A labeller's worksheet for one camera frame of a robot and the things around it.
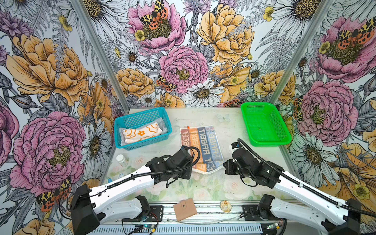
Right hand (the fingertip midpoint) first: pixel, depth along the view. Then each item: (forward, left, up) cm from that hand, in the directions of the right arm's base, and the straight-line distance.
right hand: (225, 169), depth 75 cm
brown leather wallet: (-15, +21, -13) cm, 29 cm away
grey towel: (+43, +41, -11) cm, 61 cm away
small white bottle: (+10, +58, -6) cm, 59 cm away
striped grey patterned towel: (+28, +7, -14) cm, 33 cm away
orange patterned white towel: (+32, +49, -10) cm, 59 cm away
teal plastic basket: (+43, +56, -8) cm, 71 cm away
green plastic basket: (+38, -38, -14) cm, 56 cm away
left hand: (-1, +19, -2) cm, 19 cm away
